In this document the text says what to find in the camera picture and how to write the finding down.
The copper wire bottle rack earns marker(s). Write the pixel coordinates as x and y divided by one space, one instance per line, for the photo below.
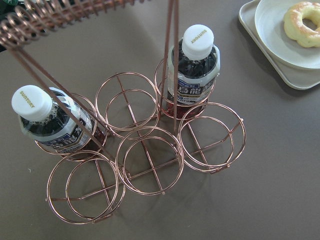
34 19

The beige rabbit tray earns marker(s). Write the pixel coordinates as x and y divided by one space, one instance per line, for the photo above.
298 79

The white plate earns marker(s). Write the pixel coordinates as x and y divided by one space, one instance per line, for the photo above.
269 25

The tea bottle rear left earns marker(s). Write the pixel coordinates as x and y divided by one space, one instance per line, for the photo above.
44 121

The tea bottle rear right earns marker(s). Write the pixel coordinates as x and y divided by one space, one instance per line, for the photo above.
198 66

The tea bottle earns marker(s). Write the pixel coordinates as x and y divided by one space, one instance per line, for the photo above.
44 121
198 66

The glazed donut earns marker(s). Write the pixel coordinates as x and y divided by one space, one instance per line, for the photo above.
295 28

